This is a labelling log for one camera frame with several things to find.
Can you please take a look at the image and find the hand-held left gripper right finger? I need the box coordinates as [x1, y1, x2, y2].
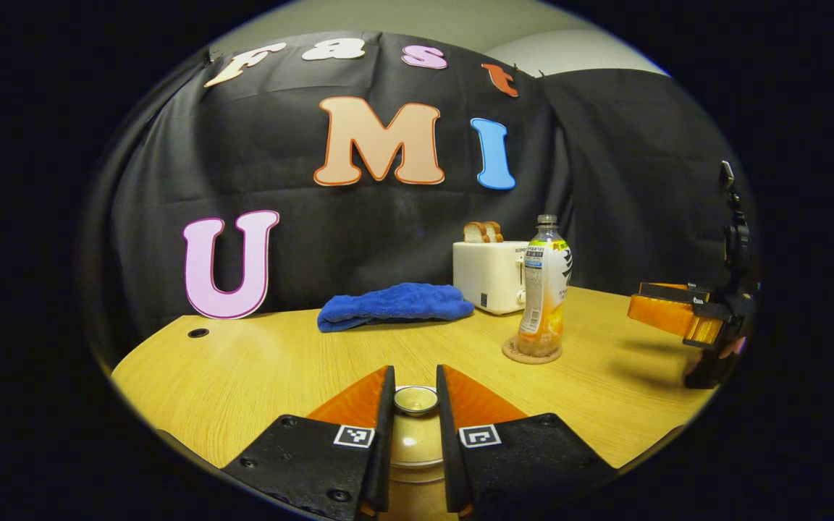
[435, 364, 617, 519]

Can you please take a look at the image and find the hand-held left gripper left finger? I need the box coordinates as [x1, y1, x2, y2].
[220, 364, 396, 520]

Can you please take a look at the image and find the cream teacup lid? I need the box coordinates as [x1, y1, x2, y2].
[388, 385, 448, 470]

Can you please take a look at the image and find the round cork coaster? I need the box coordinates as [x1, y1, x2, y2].
[502, 337, 563, 365]

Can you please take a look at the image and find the clear water bottle orange label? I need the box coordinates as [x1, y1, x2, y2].
[517, 214, 573, 357]

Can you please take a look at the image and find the black backdrop cloth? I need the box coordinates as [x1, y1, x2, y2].
[88, 30, 758, 363]

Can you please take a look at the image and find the blue towel cloth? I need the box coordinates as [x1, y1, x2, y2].
[317, 282, 476, 333]

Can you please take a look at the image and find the cream toaster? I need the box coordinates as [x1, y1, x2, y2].
[452, 240, 531, 315]

